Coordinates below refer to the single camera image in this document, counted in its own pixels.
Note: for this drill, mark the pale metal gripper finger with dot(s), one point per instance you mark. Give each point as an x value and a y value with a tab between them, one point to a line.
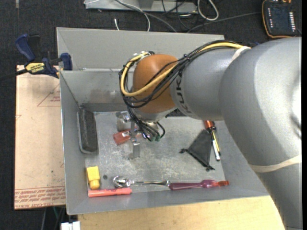
132	133
136	150

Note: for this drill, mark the silver metal cup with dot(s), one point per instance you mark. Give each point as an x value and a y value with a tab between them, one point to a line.
122	123

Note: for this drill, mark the red flat tool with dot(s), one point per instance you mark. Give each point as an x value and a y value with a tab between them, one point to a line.
119	138

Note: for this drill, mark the grey metal bin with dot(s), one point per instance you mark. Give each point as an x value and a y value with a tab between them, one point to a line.
153	162

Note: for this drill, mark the silver metal spoon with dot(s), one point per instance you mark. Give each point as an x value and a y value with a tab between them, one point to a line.
122	182

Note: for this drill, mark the dark green flat block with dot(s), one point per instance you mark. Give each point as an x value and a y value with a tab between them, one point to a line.
88	130

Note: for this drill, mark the yellow plastic block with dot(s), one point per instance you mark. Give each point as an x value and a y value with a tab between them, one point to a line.
93	174

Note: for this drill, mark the pink marker pen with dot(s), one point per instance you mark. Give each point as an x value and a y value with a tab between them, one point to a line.
108	192

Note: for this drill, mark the black triangular piece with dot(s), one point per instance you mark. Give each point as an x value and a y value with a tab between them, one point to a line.
201	147

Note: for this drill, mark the orange and yellow screwdriver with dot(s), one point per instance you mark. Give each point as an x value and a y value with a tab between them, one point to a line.
209	124

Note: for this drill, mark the brown cardboard board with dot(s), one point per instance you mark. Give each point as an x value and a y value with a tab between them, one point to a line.
36	128

